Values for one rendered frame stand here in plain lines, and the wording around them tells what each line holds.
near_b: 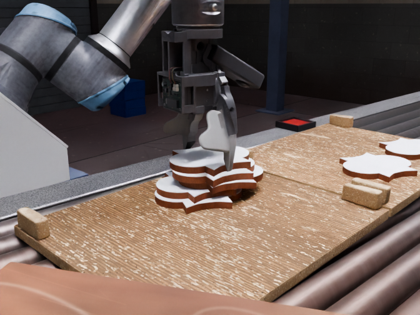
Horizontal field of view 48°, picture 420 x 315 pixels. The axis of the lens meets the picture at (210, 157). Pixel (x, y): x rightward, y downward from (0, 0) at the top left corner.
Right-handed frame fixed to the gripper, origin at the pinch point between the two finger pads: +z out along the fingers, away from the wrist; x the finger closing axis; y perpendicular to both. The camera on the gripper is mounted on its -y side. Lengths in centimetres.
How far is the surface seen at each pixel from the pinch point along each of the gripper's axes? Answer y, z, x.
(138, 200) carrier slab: 11.6, 5.6, -2.7
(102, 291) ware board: 31.2, -4.8, 32.3
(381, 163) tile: -31.5, 4.3, 9.7
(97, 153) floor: -102, 99, -318
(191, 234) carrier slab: 11.0, 5.6, 11.7
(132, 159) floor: -119, 99, -284
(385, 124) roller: -70, 8, -16
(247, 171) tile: -2.2, 0.8, 6.9
